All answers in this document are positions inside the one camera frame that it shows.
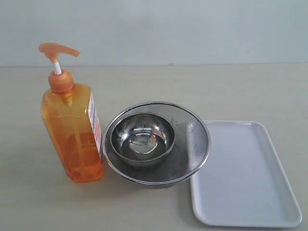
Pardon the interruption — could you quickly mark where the orange pump soap bottle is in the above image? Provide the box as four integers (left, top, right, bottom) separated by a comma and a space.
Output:
38, 43, 104, 183

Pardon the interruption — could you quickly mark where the small stainless steel bowl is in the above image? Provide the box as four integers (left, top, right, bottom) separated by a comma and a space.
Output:
109, 113, 176, 167

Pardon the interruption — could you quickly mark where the white plastic tray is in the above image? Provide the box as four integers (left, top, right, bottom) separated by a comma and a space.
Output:
191, 120, 302, 228

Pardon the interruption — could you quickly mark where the steel mesh strainer basket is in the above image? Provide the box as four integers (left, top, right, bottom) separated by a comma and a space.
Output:
102, 102, 211, 187

